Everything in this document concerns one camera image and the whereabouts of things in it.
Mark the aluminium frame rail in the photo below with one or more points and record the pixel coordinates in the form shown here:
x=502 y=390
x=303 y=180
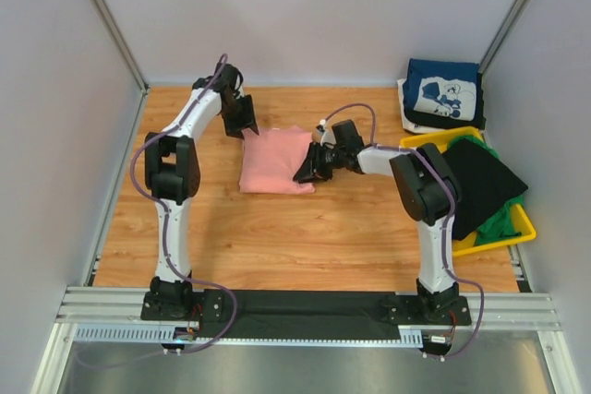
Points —
x=119 y=305

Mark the navy printed folded t shirt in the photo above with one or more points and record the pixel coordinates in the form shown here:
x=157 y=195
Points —
x=421 y=71

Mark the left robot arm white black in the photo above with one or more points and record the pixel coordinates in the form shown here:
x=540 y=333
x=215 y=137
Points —
x=172 y=173

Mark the yellow plastic bin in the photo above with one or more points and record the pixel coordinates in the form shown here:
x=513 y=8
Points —
x=508 y=226

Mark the grey slotted cable duct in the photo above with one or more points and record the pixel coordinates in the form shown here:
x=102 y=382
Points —
x=169 y=335

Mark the green t shirt in bin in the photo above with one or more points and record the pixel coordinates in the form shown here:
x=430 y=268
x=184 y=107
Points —
x=498 y=225

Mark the pink t shirt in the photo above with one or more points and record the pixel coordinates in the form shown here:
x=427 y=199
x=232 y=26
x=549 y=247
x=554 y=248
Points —
x=271 y=158

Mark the black folded t shirt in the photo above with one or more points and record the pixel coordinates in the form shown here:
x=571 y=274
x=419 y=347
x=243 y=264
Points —
x=489 y=186

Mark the white folded t shirt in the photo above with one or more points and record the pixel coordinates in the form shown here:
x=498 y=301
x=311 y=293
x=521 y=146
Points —
x=406 y=123

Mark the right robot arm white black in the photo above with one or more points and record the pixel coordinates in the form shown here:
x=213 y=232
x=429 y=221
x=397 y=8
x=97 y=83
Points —
x=427 y=188

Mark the aluminium corner post right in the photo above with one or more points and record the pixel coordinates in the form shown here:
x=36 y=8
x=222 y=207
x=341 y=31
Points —
x=516 y=10

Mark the black folded shirt in stack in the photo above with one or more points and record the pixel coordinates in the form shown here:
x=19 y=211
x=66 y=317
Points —
x=449 y=104

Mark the aluminium corner post left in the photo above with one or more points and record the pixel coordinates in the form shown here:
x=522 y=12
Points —
x=109 y=21

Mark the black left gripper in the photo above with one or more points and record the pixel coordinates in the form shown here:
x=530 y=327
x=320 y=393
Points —
x=247 y=121

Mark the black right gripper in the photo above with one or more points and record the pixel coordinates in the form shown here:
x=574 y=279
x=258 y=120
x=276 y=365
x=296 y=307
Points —
x=307 y=173

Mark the aluminium corner post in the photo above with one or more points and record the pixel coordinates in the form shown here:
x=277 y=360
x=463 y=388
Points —
x=516 y=10
x=109 y=21

